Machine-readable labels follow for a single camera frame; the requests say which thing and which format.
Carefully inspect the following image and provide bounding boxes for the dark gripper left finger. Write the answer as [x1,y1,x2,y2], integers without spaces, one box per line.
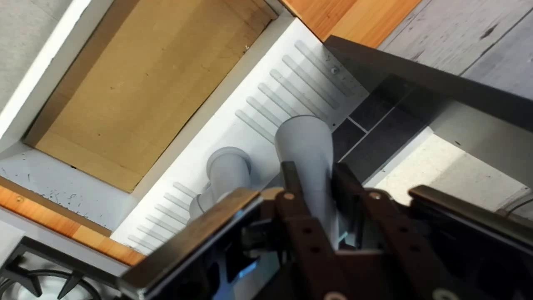
[273,160,363,300]

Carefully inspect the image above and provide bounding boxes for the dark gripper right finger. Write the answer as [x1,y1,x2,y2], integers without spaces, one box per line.
[331,163,458,300]

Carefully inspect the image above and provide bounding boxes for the grey faucet with curved spout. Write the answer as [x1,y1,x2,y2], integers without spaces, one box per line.
[188,113,356,252]

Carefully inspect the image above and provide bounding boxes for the dark tiled backsplash strip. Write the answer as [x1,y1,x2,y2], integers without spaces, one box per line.
[331,73,438,182]

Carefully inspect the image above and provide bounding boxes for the grey wood plank panel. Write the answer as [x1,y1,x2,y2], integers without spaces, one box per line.
[380,0,533,105]

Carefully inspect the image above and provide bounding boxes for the white toy kitchen sink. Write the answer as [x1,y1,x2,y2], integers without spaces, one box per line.
[0,0,390,265]

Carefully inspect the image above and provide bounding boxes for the wooden countertop slab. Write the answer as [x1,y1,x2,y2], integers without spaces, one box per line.
[282,0,425,50]

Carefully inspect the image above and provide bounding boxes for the wooden counter around stove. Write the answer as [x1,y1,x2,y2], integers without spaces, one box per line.
[0,175,147,268]

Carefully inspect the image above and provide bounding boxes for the black stove burners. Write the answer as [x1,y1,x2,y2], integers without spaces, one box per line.
[0,220,132,300]

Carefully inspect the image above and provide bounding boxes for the black stove grate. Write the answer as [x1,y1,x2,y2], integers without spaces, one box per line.
[0,242,110,300]

